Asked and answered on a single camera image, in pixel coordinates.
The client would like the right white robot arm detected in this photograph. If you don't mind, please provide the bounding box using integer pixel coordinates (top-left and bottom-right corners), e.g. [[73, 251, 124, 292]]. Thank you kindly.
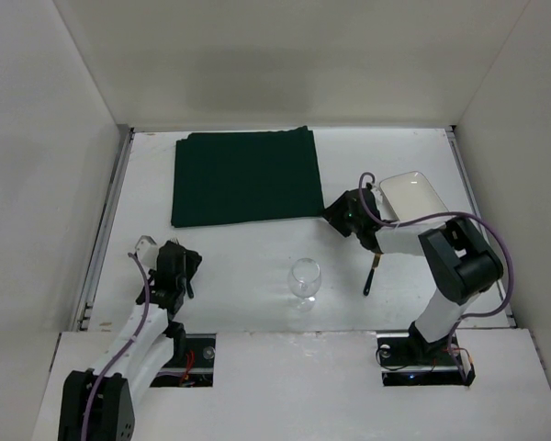
[[322, 188, 509, 363]]

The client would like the left aluminium table rail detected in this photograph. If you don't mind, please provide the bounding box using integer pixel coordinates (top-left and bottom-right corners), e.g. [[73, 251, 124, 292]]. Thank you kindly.
[[69, 124, 134, 332]]

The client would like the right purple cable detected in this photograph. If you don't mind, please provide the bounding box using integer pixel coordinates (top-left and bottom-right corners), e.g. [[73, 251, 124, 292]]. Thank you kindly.
[[357, 172, 516, 382]]

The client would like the gold fork black handle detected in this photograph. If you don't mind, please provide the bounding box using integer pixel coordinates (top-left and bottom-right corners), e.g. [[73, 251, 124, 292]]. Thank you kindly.
[[169, 238, 195, 300]]

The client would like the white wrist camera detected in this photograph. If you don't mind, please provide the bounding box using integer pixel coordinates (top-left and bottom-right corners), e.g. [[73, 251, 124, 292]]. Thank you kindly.
[[134, 235, 159, 269], [367, 183, 384, 204]]

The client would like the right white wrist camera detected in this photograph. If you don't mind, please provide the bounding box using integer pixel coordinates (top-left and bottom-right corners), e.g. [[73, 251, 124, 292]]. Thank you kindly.
[[367, 183, 384, 204]]

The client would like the dark green cloth placemat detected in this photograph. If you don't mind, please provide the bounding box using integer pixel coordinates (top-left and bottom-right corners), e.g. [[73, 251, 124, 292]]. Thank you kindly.
[[171, 126, 324, 228]]

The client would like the clear wine glass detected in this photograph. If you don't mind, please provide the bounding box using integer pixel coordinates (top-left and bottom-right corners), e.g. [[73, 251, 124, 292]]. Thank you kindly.
[[287, 258, 321, 312]]

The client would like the right aluminium table rail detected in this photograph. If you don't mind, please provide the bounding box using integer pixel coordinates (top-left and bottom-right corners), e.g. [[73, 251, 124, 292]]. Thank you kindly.
[[445, 126, 516, 327]]

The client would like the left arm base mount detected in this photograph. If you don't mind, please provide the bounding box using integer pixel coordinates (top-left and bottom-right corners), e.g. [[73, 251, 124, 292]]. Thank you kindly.
[[129, 332, 217, 389]]

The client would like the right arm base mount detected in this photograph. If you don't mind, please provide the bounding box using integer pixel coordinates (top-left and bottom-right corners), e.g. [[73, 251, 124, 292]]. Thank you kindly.
[[375, 333, 476, 387]]

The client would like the aluminium table rail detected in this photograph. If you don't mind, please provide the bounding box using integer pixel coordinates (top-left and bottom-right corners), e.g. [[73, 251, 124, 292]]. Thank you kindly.
[[69, 124, 134, 332], [445, 126, 516, 327]]

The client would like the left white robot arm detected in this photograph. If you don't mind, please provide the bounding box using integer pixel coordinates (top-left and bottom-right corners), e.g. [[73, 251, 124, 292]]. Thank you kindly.
[[57, 236, 202, 440]]

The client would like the gold knife black handle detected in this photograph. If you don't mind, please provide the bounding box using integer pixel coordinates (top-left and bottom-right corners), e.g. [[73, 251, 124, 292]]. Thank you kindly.
[[363, 254, 382, 297]]

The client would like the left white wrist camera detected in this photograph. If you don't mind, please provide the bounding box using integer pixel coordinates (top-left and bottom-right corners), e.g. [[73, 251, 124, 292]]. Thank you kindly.
[[134, 235, 159, 269]]

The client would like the white rectangular plate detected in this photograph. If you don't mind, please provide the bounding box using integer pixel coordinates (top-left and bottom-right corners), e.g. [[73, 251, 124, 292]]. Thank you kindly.
[[379, 171, 447, 221]]

